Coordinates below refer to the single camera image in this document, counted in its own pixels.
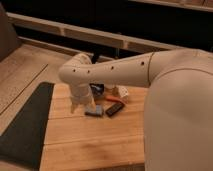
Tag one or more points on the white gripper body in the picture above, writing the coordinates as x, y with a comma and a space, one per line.
81, 95

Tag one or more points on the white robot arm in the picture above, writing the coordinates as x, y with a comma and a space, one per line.
178, 109

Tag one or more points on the wooden wall rail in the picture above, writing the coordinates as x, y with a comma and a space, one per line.
90, 35

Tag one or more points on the dark round bowl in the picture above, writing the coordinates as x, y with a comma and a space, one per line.
97, 90

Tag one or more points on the dark floor mat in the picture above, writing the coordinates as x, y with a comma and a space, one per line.
22, 142

